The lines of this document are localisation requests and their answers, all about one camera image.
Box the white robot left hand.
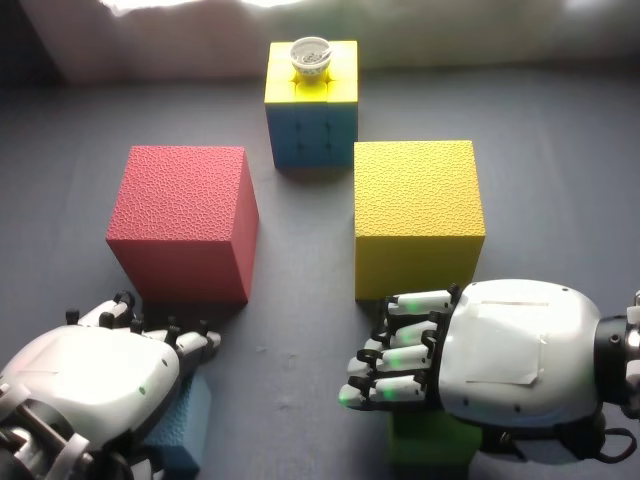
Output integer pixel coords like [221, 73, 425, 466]
[0, 289, 224, 480]

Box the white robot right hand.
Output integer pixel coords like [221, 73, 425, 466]
[338, 279, 605, 462]

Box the small blue textured block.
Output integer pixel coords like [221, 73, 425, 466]
[142, 372, 214, 476]

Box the small green block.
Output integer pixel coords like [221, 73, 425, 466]
[387, 407, 484, 472]

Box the large yellow textured cube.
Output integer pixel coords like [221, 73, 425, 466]
[353, 140, 487, 301]

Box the large red textured cube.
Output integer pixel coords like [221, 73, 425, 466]
[105, 145, 260, 306]

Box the grey table cloth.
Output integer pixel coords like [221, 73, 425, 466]
[0, 69, 640, 480]

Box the colourful puzzle cube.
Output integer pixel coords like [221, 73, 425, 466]
[263, 40, 360, 170]

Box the white backdrop sheet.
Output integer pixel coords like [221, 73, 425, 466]
[19, 0, 640, 85]

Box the small white toy bowl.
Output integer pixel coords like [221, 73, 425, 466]
[288, 37, 335, 80]

